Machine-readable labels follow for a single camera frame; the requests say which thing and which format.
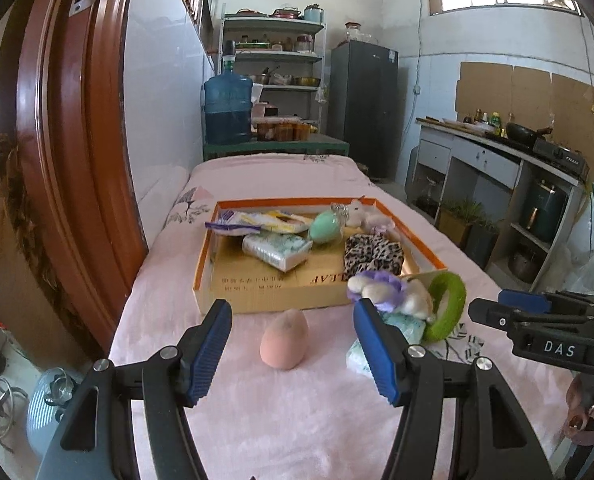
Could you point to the pink plastic container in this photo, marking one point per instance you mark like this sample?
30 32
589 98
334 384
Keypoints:
259 108

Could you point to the mint green egg-shaped sponge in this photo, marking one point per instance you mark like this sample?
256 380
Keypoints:
324 227

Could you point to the water jug pump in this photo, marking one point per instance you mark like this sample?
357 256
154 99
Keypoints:
228 57

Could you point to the brown food jar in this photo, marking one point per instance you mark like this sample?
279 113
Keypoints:
264 131
282 131
301 131

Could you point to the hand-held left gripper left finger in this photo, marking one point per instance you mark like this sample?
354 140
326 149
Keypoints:
209 355

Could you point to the purple white plush toy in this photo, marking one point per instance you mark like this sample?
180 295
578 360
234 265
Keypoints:
377 290

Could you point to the row of spice jars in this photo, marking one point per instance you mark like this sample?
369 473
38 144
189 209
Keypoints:
277 44

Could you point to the grey kitchen counter cabinet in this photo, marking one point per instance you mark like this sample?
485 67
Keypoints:
477 160

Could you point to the cardboard wall sheet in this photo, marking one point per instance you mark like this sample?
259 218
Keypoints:
577 115
531 95
482 90

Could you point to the white pink plush rabbit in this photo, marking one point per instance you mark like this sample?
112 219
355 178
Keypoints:
362 210

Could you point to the leopard print scrunchie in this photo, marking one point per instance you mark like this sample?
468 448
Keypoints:
372 255

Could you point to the purple white plastic packet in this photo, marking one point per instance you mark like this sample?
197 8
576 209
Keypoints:
227 227

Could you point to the metal cooking pot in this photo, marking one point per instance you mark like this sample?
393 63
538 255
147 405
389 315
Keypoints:
524 266

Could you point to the orange rimmed cardboard box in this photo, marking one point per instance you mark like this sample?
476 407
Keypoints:
287 285

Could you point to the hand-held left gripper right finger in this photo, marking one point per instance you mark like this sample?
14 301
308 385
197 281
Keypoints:
374 355

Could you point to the flat lidded pan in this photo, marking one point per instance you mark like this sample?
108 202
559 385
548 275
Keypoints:
249 11

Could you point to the yellow white plastic packet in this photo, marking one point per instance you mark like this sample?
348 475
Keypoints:
272 220

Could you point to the grey gas cylinder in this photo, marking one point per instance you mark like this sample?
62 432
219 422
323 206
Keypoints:
42 410

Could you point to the brown feather duster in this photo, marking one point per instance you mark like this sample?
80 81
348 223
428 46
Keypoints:
22 200

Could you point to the pink egg-shaped sponge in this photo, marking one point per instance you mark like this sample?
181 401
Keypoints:
284 340

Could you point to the brass bowl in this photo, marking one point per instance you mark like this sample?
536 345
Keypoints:
307 81

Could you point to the red lidded pot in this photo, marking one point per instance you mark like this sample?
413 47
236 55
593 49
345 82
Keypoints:
284 11

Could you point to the gas stove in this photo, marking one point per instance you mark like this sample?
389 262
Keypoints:
559 157

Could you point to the green yellow bottle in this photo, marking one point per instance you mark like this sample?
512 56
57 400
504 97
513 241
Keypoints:
496 121

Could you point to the green table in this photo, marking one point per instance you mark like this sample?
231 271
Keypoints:
277 147

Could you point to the black wok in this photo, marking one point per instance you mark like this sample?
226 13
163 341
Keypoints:
522 132

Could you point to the person's right hand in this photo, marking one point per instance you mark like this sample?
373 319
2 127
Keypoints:
589 410

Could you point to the glass kettle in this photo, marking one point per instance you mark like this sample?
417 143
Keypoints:
427 197

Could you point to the glass jar with lid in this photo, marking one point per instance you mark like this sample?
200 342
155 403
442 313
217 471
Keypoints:
354 31

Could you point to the dark green kitchen appliance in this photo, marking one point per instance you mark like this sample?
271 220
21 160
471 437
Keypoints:
544 210

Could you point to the green floral tissue pack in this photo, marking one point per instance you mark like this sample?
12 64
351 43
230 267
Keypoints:
407 327
277 250

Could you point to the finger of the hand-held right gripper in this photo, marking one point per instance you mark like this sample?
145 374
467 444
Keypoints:
524 300
492 312

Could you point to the teal enamel pot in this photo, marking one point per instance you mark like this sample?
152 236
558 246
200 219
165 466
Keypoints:
313 12

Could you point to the dark sauce bottle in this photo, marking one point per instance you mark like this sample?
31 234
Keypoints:
477 117

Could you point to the wooden door frame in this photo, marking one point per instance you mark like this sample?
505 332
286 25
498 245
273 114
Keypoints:
77 135

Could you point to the blue water jug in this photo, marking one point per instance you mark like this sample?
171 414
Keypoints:
227 110

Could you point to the chopping board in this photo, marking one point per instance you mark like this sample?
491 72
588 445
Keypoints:
457 122

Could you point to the potted plant in brown pot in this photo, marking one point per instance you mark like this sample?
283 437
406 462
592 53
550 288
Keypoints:
454 225

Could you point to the white metal shelf rack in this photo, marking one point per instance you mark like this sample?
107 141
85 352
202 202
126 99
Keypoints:
277 57

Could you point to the dark grey refrigerator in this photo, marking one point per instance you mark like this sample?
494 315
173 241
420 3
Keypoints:
362 110

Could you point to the potted plant in dark pot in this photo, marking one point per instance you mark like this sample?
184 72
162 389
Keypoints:
481 245

